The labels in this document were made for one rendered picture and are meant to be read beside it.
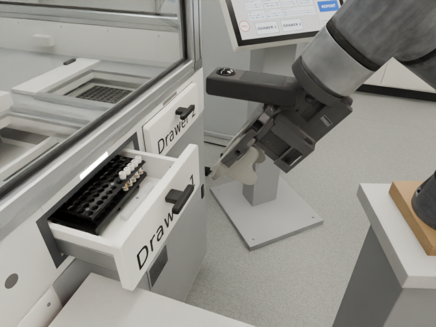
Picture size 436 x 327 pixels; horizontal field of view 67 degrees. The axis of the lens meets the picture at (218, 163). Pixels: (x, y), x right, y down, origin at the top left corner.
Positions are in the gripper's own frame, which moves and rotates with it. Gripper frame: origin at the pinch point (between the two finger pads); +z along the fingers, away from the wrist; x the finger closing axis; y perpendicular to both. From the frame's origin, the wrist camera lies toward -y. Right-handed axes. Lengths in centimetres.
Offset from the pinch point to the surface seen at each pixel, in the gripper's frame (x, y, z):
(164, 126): 24.0, -12.8, 20.9
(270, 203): 101, 50, 82
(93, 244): -12.6, -7.4, 18.3
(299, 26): 96, 0, 0
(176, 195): -0.2, -1.5, 11.2
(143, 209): -6.7, -4.8, 11.3
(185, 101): 36.8, -13.5, 19.9
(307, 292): 54, 75, 70
